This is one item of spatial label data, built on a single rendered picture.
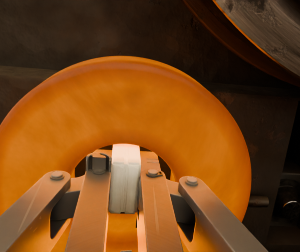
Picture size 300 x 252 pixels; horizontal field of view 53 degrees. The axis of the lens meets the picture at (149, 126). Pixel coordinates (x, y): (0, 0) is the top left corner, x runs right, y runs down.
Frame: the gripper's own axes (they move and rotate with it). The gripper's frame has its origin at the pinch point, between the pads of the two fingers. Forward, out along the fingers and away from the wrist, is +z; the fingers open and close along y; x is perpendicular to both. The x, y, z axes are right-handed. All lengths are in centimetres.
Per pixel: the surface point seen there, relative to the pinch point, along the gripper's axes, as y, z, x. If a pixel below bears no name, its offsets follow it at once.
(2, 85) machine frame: -11.3, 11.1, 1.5
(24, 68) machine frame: -10.7, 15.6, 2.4
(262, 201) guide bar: 14.8, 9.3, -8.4
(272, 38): 8.5, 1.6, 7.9
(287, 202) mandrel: 19.3, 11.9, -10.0
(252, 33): 7.1, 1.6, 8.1
